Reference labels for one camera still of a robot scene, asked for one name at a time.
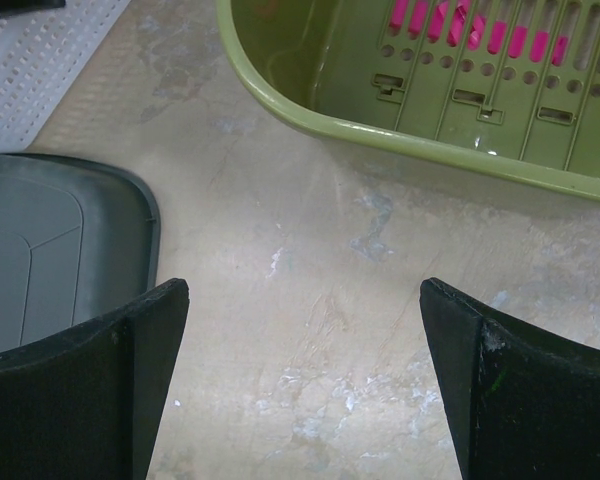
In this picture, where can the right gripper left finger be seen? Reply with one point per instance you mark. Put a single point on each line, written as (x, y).
(87, 402)

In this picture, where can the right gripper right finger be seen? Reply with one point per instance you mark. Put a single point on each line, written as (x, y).
(520, 401)

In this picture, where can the grey plastic tray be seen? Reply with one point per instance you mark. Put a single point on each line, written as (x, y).
(77, 239)

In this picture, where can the olive green plastic bin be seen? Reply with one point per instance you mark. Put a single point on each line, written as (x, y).
(331, 68)

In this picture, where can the white perforated plastic basket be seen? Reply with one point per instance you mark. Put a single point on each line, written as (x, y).
(41, 55)

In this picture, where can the pink item under bin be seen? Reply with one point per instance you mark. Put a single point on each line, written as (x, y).
(415, 25)

